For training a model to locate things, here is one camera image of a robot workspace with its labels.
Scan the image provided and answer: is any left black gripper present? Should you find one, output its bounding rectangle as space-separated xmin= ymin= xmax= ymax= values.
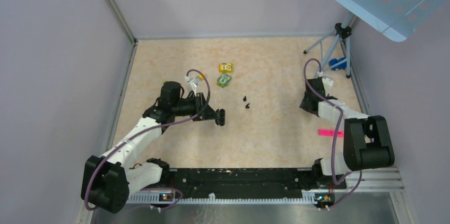
xmin=172 ymin=92 xmax=220 ymax=121

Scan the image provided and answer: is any black earbud charging case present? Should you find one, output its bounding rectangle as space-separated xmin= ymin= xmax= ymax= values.
xmin=215 ymin=109 xmax=226 ymax=127

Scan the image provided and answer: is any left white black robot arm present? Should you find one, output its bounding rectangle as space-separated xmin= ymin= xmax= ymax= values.
xmin=81 ymin=81 xmax=226 ymax=213

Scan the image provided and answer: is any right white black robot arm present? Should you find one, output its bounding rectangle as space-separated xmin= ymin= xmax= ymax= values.
xmin=300 ymin=77 xmax=395 ymax=188

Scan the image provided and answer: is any pink marker pen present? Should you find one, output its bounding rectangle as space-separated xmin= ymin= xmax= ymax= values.
xmin=318 ymin=129 xmax=344 ymax=137

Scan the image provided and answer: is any green number block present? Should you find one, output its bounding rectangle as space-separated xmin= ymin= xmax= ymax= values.
xmin=217 ymin=74 xmax=232 ymax=88

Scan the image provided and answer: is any blue toy car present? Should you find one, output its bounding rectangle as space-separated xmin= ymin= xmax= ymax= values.
xmin=328 ymin=57 xmax=347 ymax=71

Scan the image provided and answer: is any yellow number block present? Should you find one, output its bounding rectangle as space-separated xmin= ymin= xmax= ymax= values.
xmin=219 ymin=63 xmax=234 ymax=74

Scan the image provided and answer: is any light blue tripod stand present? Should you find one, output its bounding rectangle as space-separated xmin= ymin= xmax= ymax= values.
xmin=303 ymin=12 xmax=356 ymax=79

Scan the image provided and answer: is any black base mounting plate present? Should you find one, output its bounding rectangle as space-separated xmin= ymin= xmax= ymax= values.
xmin=150 ymin=168 xmax=333 ymax=200

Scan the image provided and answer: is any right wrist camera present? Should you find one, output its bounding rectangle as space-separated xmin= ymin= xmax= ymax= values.
xmin=319 ymin=76 xmax=334 ymax=97

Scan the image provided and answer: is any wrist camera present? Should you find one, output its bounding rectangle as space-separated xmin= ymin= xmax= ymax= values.
xmin=319 ymin=76 xmax=334 ymax=97
xmin=185 ymin=75 xmax=203 ymax=94

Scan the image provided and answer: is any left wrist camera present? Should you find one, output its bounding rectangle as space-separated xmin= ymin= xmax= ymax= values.
xmin=185 ymin=75 xmax=203 ymax=94

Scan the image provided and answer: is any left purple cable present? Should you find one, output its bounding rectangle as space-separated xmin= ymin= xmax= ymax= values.
xmin=83 ymin=69 xmax=211 ymax=212

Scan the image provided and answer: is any white cable duct strip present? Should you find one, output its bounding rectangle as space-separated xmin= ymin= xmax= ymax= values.
xmin=126 ymin=192 xmax=317 ymax=205

